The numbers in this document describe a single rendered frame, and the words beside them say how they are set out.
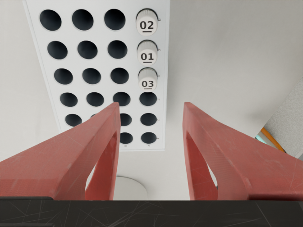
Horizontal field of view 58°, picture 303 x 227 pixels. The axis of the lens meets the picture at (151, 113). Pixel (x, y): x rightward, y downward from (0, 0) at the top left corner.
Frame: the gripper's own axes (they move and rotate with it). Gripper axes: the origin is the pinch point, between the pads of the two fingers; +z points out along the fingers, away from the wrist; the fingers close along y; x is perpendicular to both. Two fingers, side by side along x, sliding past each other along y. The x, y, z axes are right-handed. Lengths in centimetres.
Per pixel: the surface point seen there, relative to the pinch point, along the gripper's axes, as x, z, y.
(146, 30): -2.4, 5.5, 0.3
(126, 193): 16.1, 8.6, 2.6
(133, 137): 6.7, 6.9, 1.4
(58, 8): -3.4, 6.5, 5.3
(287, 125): 71, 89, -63
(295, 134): 76, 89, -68
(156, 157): 12.9, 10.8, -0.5
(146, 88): 1.4, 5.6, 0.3
